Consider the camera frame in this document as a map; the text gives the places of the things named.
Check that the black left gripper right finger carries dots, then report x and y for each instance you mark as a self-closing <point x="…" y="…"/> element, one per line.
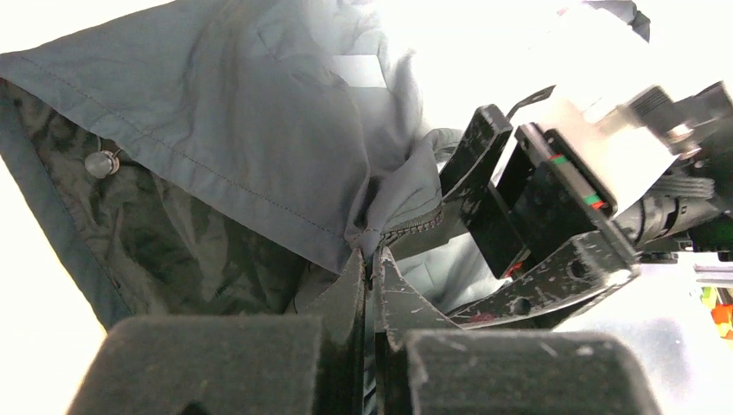
<point x="427" y="365"/>

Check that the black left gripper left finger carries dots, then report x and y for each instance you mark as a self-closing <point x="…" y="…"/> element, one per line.
<point x="310" y="362"/>

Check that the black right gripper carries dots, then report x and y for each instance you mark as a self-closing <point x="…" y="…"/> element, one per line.
<point x="543" y="212"/>

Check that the grey gradient zip jacket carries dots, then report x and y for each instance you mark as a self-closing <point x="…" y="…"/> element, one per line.
<point x="228" y="157"/>

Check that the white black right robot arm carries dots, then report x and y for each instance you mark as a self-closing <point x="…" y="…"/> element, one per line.
<point x="674" y="203"/>

